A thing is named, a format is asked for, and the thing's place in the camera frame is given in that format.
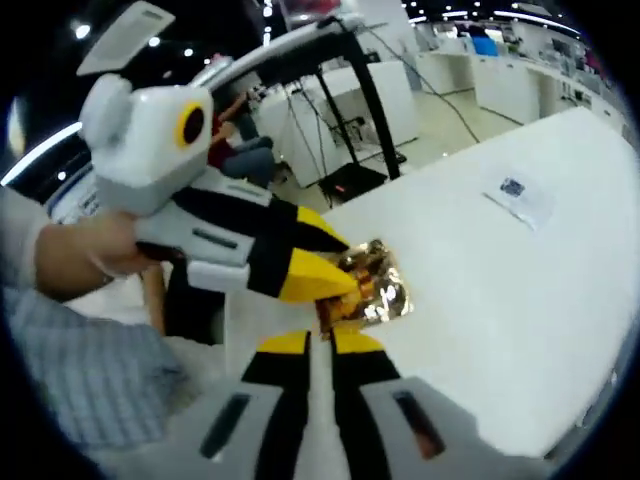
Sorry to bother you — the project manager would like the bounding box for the ceiling air conditioner panel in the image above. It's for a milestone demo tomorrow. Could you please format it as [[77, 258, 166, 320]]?
[[77, 2, 176, 76]]

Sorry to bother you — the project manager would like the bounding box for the small silver skincare sachet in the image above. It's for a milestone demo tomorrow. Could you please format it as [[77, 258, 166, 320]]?
[[482, 174, 556, 232]]

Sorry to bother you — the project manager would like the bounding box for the person's left hand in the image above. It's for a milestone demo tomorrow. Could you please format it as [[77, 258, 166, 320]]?
[[34, 213, 152, 302]]

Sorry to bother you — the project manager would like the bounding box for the long white office counter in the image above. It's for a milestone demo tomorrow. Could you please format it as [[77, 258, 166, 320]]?
[[414, 29, 609, 126]]

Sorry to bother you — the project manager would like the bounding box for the black laptop stand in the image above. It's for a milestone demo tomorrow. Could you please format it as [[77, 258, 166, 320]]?
[[259, 27, 404, 204]]

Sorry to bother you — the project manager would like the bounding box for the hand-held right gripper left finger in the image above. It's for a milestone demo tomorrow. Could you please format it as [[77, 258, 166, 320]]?
[[164, 329, 314, 480]]

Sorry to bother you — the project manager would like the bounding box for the gold foil skincare sachet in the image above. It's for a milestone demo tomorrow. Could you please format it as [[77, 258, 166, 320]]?
[[314, 238, 416, 341]]

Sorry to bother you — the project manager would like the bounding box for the white cabinet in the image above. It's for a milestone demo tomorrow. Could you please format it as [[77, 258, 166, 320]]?
[[259, 64, 419, 189]]

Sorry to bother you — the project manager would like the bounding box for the black floor cable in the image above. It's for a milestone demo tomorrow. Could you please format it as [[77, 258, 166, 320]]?
[[369, 27, 524, 146]]

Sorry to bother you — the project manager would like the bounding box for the person's checked shirt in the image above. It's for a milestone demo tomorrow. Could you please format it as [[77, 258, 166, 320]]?
[[4, 287, 189, 449]]

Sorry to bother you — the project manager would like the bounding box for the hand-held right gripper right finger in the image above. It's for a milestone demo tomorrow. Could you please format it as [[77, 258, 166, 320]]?
[[328, 325, 497, 480]]

